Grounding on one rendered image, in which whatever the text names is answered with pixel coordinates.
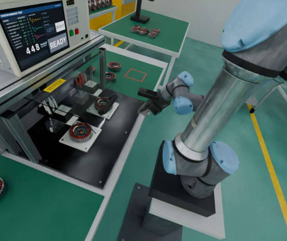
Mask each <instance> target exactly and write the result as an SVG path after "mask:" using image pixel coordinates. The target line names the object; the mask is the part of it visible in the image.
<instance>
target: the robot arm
mask: <svg viewBox="0 0 287 241"><path fill-rule="evenodd" d="M221 44H222V47H223V48H224V51H223V53H222V55H221V57H222V61H223V67H222V68H221V70H220V72H219V73H218V75H217V77H216V78H215V80H214V82H213V83H212V85H211V87H210V88H209V90H208V92H207V93H206V95H205V96H203V95H198V94H193V93H190V89H189V87H191V86H192V85H193V84H194V80H193V77H192V76H191V75H190V73H188V72H187V71H183V72H182V73H180V74H179V75H177V76H176V77H175V78H174V79H173V80H172V81H170V82H169V83H168V84H167V85H165V86H164V87H163V88H162V89H161V90H160V91H158V92H156V91H152V90H149V89H146V88H142V87H140V89H139V90H138V95H139V96H142V97H146V98H148V100H146V101H145V102H144V103H143V105H142V106H141V107H140V108H139V109H138V111H137V114H139V113H141V114H142V115H144V116H146V117H147V116H148V113H149V112H150V111H151V112H152V114H153V115H154V116H156V115H157V114H159V113H160V112H162V110H163V109H164V108H166V107H167V106H169V105H170V103H171V100H172V99H173V105H174V110H175V112H176V113H177V114H179V115H183V114H185V115H187V114H189V113H191V112H192V111H194V112H195V114H194V115H193V117H192V119H191V120H190V122H189V124H188V125H187V127H186V129H185V130H184V132H180V133H178V134H177V135H176V137H175V138H174V140H171V139H169V140H166V141H165V143H164V146H163V156H162V157H163V166H164V169H165V171H166V172H167V173H170V174H175V175H180V179H181V183H182V185H183V187H184V188H185V190H186V191H187V192H188V193H189V194H191V195H192V196H194V197H196V198H207V197H208V196H210V195H211V194H212V193H213V191H214V189H215V187H216V185H217V184H218V183H220V182H221V181H222V180H224V179H225V178H227V177H228V176H229V175H231V174H233V173H234V172H235V171H236V170H237V169H238V167H239V159H238V157H237V155H236V153H235V152H234V151H233V149H232V148H230V147H229V146H228V145H227V144H225V143H223V142H221V141H214V139H215V138H216V137H217V136H218V134H219V133H220V132H221V131H222V130H223V128H224V127H225V126H226V125H227V123H228V122H229V121H230V120H231V119H232V117H233V116H234V115H235V114H236V113H237V111H238V110H239V109H240V108H241V107H242V105H243V104H244V103H245V102H246V101H247V99H248V98H250V97H253V96H255V95H257V94H260V93H262V92H265V91H267V90H269V89H272V88H274V87H277V86H279V85H281V84H284V83H286V82H287V0H240V2H239V3H238V4H237V6H236V7H235V8H234V10H233V11H232V13H231V14H230V16H229V18H228V19H227V21H226V23H225V26H224V28H223V34H222V35H221Z"/></svg>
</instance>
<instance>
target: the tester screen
mask: <svg viewBox="0 0 287 241"><path fill-rule="evenodd" d="M0 20H1V22H2V24H3V27H4V29H5V31H6V34H7V36H8V39H9V41H10V43H11V45H12V48H13V50H14V53H15V55H16V57H17V60H18V62H19V64H20V67H21V69H24V68H26V67H28V66H30V65H32V64H34V63H36V62H38V61H40V60H42V59H44V58H46V57H48V56H50V55H52V54H54V53H56V52H58V51H60V50H62V49H64V48H66V47H68V45H67V46H65V47H63V48H61V49H59V50H57V51H55V52H53V53H51V52H50V48H49V44H48V39H50V38H53V37H55V36H58V35H61V34H63V33H66V29H64V30H62V31H59V32H56V33H53V34H50V35H48V36H47V35H46V31H45V26H48V25H51V24H54V23H57V22H61V21H64V15H63V9H62V3H58V4H53V5H48V6H42V7H37V8H31V9H26V10H21V11H13V12H8V13H3V14H0ZM37 43H39V45H40V49H41V50H39V51H37V52H35V53H33V54H30V55H28V56H27V55H26V52H25V48H26V47H29V46H31V45H34V44H37ZM46 49H48V54H46V55H44V56H42V57H40V58H38V59H36V60H34V61H32V62H29V63H27V64H25V65H23V66H22V65H21V63H20V61H22V60H24V59H26V58H29V57H31V56H33V55H35V54H38V53H40V52H42V51H44V50H46Z"/></svg>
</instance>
